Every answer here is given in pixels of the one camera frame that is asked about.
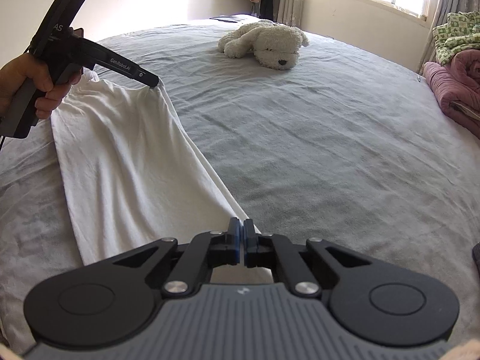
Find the dark flat item on bed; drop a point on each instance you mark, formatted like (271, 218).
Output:
(227, 19)

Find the green patterned blanket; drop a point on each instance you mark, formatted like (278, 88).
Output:
(461, 32)

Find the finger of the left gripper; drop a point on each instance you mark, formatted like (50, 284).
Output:
(117, 63)

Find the grey bed sheet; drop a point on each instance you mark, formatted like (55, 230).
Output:
(346, 146)

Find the white cotton pants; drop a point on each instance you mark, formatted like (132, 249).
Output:
(131, 173)

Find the maroon folded quilt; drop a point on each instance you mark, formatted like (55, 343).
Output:
(456, 88)

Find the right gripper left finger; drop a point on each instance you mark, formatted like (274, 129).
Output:
(195, 262)

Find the white plush dog toy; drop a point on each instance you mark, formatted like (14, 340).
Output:
(274, 46)

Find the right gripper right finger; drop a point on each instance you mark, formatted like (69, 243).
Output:
(278, 254)

